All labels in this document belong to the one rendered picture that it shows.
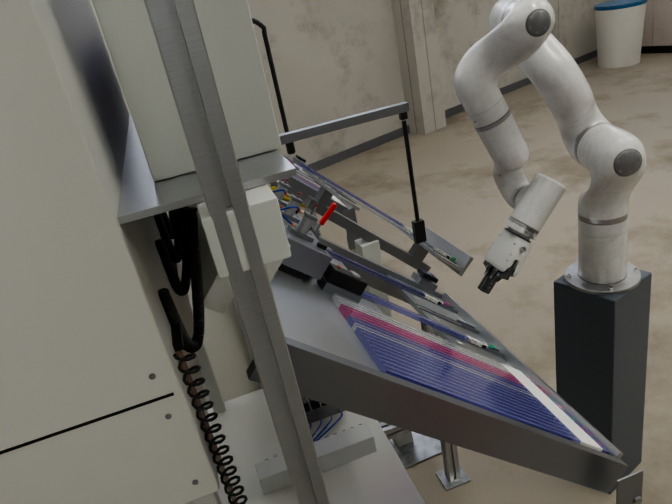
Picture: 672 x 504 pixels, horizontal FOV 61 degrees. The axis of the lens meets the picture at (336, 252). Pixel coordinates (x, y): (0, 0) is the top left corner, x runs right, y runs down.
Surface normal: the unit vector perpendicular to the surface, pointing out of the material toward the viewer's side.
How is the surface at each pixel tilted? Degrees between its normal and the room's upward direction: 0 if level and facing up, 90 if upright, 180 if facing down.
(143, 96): 90
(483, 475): 0
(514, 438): 90
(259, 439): 0
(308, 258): 90
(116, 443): 90
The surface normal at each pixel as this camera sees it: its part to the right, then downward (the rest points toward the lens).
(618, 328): 0.59, 0.25
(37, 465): 0.29, 0.37
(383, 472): -0.18, -0.88
